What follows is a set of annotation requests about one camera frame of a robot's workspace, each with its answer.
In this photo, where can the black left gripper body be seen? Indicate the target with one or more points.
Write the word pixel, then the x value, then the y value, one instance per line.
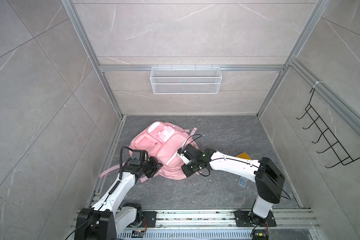
pixel 149 168

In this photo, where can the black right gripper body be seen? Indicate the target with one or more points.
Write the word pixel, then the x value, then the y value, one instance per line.
pixel 194 162

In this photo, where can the pink school backpack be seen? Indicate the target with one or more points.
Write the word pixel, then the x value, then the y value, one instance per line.
pixel 162 141

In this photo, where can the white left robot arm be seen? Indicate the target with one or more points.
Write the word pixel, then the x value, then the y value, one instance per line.
pixel 106 219

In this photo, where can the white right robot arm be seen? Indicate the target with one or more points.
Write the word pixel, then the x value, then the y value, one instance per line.
pixel 264 173

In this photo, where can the clear plastic eraser box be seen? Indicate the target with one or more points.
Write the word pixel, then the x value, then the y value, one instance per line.
pixel 243 182

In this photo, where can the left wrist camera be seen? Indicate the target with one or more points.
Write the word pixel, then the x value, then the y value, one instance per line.
pixel 139 157

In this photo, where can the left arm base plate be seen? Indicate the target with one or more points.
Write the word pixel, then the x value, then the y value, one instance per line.
pixel 145 219

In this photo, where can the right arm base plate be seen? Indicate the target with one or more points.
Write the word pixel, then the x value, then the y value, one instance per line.
pixel 249 219

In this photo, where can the white wire mesh basket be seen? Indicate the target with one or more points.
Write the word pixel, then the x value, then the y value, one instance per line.
pixel 185 80

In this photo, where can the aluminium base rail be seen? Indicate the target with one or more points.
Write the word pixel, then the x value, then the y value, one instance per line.
pixel 224 219

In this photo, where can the black wire hook rack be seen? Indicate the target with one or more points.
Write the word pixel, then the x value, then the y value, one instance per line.
pixel 343 157

